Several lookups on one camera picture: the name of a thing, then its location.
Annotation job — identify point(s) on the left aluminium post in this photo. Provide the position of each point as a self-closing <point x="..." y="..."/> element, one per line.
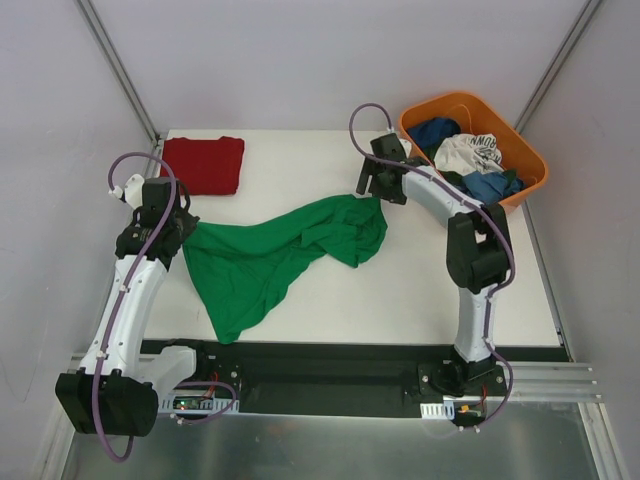
<point x="97" y="28"/>

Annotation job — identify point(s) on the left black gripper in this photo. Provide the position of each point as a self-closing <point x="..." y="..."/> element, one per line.
<point x="182" y="230"/>

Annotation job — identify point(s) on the aluminium post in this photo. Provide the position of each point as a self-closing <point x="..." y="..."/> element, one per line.
<point x="97" y="28"/>
<point x="570" y="41"/>

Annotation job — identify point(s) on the left white cable duct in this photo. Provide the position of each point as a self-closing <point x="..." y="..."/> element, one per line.
<point x="197" y="405"/>

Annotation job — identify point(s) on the folded red t-shirt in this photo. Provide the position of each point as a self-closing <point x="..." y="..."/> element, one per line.
<point x="206" y="167"/>

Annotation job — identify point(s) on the aluminium frame rail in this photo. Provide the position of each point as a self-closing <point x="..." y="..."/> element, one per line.
<point x="530" y="372"/>

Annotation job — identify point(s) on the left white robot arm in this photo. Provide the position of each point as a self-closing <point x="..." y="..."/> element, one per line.
<point x="113" y="391"/>

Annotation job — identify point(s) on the right white cable duct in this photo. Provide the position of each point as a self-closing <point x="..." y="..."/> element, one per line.
<point x="438" y="411"/>

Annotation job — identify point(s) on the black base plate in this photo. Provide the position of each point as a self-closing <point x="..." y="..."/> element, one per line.
<point x="341" y="380"/>

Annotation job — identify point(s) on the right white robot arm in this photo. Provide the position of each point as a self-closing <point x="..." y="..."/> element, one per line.
<point x="479" y="256"/>

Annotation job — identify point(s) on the white printed t-shirt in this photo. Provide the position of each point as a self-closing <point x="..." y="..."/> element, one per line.
<point x="465" y="154"/>

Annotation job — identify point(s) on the orange plastic basket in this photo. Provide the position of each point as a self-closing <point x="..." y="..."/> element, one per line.
<point x="475" y="116"/>

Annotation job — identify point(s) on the green t-shirt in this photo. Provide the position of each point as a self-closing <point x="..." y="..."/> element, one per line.
<point x="241" y="273"/>

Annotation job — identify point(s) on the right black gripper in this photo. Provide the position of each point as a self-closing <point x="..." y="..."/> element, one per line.
<point x="373" y="181"/>

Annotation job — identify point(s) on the dark blue t-shirt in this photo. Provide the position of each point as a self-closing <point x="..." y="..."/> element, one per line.
<point x="431" y="133"/>

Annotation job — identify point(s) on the white cable duct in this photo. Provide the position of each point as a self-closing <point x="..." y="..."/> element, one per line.
<point x="197" y="405"/>
<point x="438" y="411"/>

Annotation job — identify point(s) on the right aluminium post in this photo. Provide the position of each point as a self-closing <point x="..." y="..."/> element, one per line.
<point x="570" y="41"/>

